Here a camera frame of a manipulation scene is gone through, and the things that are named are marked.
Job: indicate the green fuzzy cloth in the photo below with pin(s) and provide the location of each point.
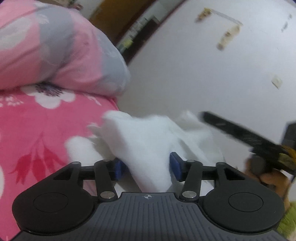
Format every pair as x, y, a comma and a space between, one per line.
289, 220

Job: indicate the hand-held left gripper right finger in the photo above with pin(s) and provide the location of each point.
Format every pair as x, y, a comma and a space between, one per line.
175, 165

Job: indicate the wooden door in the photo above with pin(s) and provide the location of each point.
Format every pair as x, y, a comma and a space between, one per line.
111, 16

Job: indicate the white garment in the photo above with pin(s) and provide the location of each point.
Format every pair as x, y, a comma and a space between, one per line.
143, 143

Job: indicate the pink floral bed blanket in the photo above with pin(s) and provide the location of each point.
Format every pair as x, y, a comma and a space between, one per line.
34, 129

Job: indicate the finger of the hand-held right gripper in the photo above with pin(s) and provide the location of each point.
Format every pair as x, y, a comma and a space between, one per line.
242, 134

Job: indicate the person's right hand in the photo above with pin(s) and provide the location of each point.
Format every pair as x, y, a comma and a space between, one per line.
275, 182

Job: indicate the wall hook rack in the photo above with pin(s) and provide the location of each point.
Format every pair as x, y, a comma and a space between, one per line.
227, 38

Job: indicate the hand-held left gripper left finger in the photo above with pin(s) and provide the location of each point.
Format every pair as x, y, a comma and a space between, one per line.
119, 169

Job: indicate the paper notes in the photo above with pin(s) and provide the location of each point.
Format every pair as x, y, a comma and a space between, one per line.
126, 42

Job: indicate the pink and grey quilt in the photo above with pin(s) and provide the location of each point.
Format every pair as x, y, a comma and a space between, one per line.
46, 46

